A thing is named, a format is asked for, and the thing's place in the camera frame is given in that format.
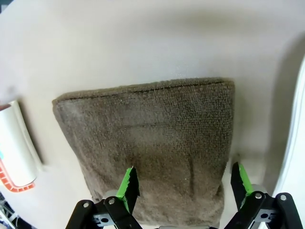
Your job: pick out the white plastic tray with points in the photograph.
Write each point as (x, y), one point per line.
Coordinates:
(294, 124)

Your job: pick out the white plastic lint roller cover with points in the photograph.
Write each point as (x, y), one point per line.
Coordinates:
(17, 133)

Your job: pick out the brown terry cloth towel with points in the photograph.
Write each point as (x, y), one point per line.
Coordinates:
(152, 133)

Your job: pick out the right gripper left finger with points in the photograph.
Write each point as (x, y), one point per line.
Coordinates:
(124, 190)

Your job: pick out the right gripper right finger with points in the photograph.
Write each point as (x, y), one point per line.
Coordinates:
(245, 183)

